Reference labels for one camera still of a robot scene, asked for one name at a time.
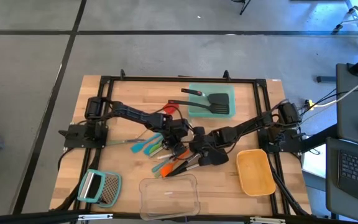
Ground slotted all-black spatula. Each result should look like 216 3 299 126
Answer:
167 99 231 115

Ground dark cart foot bar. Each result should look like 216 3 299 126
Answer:
316 75 337 84

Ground green handle knife cream blade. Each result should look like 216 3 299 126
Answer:
106 139 147 146

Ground black power cables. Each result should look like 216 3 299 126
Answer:
290 88 338 116

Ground black stand leg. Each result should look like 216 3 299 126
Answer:
231 0 251 16

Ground red spatula wooden handle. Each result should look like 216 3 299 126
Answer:
135 103 180 141

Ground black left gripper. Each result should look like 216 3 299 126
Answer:
165 119 191 156

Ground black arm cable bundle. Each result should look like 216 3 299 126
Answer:
270 152 312 217

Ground white metal stool frame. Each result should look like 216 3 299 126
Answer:
333 6 358 50

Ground silver metal bracket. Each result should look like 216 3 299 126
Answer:
78 213 114 222
249 217 286 224

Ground green handle knife patterned blade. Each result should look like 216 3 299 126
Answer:
152 157 173 174

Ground teal box grater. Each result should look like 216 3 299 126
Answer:
76 169 122 208

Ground black laptop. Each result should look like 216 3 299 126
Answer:
337 149 358 206

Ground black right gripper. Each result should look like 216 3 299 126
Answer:
188 133 221 161

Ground blue silicone spatula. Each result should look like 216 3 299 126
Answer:
131 133 163 154

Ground yellow plastic container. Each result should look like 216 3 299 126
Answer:
236 148 277 197

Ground grey side table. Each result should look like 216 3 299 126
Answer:
336 63 358 149
325 136 358 223

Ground black spatula red-marked handle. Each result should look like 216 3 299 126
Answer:
181 88 231 106

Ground orange silicone spatula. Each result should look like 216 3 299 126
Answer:
160 149 191 178

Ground black rig crossbar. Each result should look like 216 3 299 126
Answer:
0 210 358 224

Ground black table frame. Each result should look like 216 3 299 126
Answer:
73 68 312 218

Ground white cable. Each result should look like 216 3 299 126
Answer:
314 71 358 108

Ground teal plastic container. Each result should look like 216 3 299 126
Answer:
187 82 237 119

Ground clear plastic container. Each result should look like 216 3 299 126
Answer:
138 173 201 221

